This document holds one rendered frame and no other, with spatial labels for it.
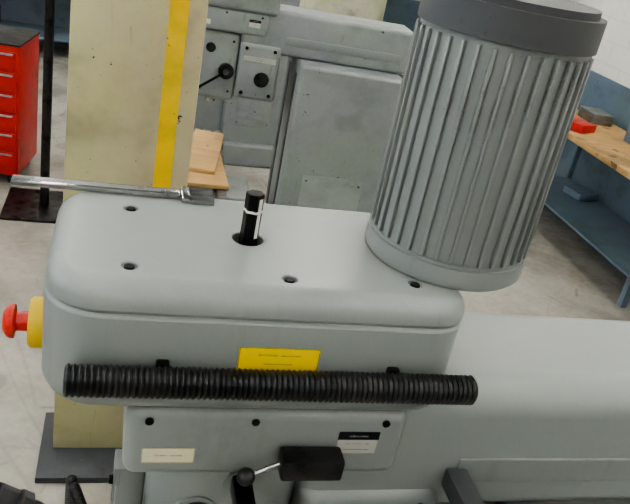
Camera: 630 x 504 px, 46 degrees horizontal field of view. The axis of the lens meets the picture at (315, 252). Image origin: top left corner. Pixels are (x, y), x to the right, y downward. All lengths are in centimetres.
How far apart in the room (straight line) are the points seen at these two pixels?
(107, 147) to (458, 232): 195
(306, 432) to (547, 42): 51
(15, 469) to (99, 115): 149
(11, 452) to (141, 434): 254
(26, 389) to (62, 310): 293
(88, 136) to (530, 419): 196
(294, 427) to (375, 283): 20
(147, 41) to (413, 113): 179
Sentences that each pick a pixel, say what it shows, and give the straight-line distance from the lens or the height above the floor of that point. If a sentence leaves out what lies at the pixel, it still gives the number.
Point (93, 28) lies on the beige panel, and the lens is 256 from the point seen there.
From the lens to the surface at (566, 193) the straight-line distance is 720.
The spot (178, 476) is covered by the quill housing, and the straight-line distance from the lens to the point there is 97.
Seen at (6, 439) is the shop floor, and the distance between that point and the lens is 347.
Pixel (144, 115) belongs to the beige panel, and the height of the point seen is 149.
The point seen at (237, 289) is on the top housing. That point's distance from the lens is 78.
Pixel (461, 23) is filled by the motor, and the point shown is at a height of 218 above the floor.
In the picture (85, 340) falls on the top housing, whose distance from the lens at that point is 80.
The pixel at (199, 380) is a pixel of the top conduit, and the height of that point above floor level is 180.
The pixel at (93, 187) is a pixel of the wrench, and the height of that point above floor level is 190.
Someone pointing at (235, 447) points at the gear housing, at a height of 168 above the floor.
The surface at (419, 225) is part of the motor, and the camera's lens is 86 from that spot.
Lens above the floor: 227
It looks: 26 degrees down
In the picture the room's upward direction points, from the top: 12 degrees clockwise
